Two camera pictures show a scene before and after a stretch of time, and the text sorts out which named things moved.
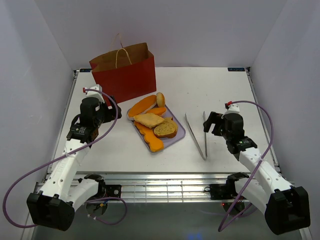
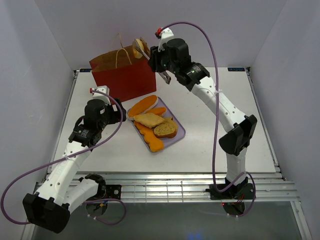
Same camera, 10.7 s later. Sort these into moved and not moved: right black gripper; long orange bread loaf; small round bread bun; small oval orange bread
Moved: right black gripper; small round bread bun
Not moved: long orange bread loaf; small oval orange bread
